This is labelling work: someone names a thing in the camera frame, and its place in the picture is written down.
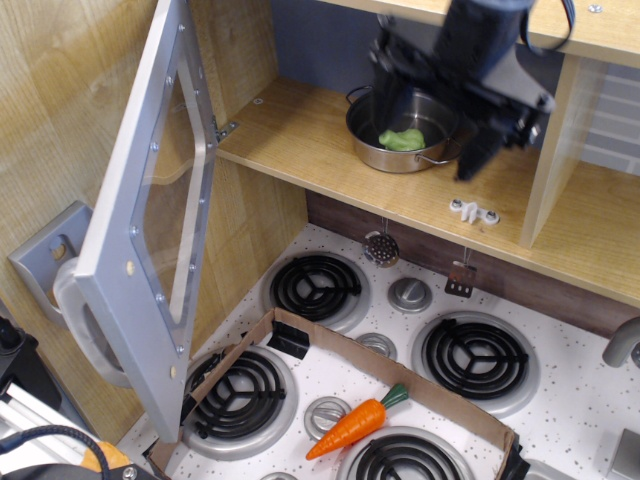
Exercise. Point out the grey stove knob middle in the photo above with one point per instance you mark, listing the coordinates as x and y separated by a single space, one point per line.
379 343

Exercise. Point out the green toy vegetable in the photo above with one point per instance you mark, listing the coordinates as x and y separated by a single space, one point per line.
403 141

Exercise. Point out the hanging toy strainer spoon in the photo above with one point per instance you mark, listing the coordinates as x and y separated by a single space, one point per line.
380 248

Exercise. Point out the back left stove burner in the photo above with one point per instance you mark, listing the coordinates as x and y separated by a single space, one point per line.
324 288

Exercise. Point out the orange cloth piece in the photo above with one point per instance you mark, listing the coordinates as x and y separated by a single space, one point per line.
114 457

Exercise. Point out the hanging toy spatula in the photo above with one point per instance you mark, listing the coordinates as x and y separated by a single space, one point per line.
461 277

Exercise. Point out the grey toy faucet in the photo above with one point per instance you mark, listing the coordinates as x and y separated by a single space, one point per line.
624 345

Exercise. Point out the grey stove knob front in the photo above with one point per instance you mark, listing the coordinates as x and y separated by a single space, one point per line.
323 414

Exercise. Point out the front right stove burner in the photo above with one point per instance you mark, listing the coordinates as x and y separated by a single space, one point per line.
403 452

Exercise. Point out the grey stove knob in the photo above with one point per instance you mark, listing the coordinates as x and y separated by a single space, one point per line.
379 343
323 414
410 295

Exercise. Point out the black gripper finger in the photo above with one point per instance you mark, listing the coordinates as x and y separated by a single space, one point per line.
482 142
392 92

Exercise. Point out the back right stove burner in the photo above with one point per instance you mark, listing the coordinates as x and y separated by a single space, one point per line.
479 357

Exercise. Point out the grey toy microwave door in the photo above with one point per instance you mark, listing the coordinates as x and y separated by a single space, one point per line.
130 297

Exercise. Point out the black device at left edge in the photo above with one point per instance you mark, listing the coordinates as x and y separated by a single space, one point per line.
22 366

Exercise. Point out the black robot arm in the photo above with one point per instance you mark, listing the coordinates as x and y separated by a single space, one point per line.
471 67

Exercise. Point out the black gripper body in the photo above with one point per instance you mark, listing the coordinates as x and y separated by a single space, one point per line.
471 66

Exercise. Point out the grey stove knob back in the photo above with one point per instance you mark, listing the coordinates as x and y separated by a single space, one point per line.
410 295

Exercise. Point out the orange toy carrot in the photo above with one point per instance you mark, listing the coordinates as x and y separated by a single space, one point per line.
362 421

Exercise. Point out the front left stove burner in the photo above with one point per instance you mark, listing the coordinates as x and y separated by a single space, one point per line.
247 411

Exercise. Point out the grey wall phone holder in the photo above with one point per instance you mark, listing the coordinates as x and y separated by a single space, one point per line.
38 259

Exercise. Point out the white door latch clip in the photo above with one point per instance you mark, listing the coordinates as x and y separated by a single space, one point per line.
470 212

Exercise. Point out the stove burner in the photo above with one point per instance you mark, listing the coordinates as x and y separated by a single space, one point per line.
479 357
324 288
247 411
403 452

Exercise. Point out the stainless steel pot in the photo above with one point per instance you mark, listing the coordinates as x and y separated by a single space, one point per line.
424 135

